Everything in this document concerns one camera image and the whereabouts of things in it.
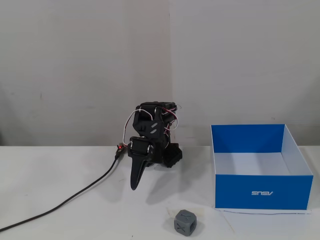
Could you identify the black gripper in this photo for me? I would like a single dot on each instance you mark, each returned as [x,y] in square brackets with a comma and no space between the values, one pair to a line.
[140,148]

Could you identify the gray block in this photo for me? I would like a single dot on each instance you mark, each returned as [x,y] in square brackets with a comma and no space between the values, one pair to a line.
[185,223]

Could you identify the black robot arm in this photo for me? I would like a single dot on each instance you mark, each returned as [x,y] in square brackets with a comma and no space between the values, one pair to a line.
[150,125]

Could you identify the blue and white box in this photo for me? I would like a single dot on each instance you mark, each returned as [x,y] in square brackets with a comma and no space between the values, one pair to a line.
[262,192]

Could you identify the small board with red light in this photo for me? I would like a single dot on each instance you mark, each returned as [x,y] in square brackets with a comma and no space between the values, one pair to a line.
[120,148]

